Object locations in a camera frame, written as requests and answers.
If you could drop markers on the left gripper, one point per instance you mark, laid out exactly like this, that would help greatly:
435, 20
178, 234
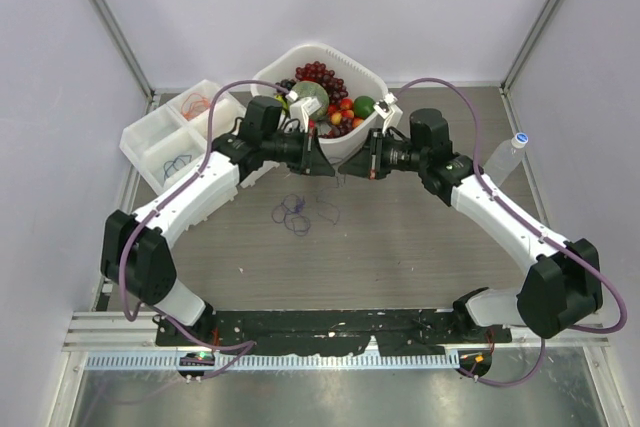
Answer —
313, 160

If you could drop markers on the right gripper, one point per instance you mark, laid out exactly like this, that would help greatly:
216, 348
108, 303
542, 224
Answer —
366, 162

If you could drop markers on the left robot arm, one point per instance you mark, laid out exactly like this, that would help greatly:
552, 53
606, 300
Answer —
136, 253

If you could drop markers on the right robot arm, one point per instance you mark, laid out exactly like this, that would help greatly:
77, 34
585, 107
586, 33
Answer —
557, 291

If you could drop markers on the cherries cluster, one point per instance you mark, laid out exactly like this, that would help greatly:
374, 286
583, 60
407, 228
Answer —
340, 120

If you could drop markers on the green lime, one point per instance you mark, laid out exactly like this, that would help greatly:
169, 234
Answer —
363, 107

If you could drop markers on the green melon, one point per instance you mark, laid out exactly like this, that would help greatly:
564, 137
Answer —
310, 89

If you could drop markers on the dark grapes bunch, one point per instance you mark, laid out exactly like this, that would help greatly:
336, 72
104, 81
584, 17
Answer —
285, 85

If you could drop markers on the red grapes bunch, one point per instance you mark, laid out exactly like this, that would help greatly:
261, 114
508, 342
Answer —
318, 73

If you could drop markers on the white fruit basket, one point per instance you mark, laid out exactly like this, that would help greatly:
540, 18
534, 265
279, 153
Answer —
359, 81

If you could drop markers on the clear water bottle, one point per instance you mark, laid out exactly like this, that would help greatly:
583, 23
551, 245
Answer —
506, 158

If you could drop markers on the white compartment tray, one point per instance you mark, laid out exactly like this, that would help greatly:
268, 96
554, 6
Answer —
164, 145

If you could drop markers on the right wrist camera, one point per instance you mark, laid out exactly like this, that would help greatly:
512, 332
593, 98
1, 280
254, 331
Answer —
389, 112

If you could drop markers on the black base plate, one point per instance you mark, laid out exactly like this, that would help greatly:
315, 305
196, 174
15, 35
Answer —
339, 333

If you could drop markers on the slotted cable duct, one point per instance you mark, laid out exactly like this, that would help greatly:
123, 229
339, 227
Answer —
185, 361

